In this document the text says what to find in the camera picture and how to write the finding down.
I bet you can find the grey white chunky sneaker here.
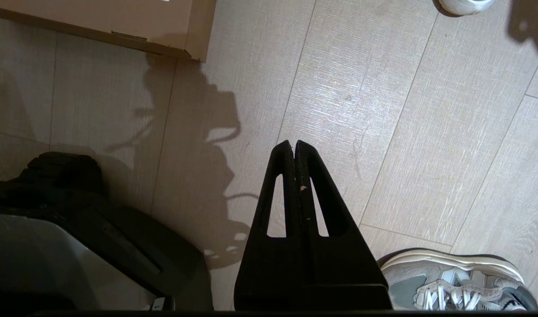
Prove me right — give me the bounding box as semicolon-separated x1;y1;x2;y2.
379;249;538;311

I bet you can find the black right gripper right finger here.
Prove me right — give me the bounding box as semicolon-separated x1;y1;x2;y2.
294;140;390;286

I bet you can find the black grey robot base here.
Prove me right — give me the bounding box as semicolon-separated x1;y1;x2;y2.
0;152;214;311

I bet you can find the brown cardboard shoe box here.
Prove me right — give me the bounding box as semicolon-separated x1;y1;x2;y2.
0;0;217;62

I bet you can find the white lace-up sneaker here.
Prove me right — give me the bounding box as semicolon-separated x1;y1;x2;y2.
438;0;496;16

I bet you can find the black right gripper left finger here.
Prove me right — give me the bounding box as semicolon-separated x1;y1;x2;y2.
234;140;314;311

